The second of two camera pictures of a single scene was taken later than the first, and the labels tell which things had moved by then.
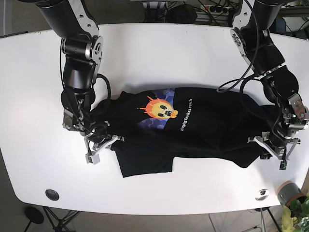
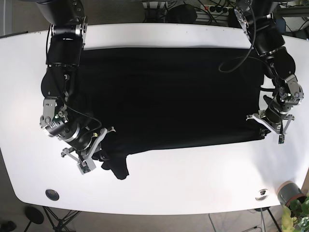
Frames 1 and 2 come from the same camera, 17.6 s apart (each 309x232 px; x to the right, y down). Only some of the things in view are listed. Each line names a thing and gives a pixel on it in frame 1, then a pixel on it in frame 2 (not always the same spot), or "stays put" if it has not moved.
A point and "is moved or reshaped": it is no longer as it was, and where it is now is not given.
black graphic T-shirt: [148, 129] is moved or reshaped
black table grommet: [52, 195] stays put
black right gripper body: [295, 117] -> [290, 94]
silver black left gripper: [96, 132] -> [58, 124]
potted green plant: [295, 210] stays put
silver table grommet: [262, 195] stays put
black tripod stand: [57, 223] stays put
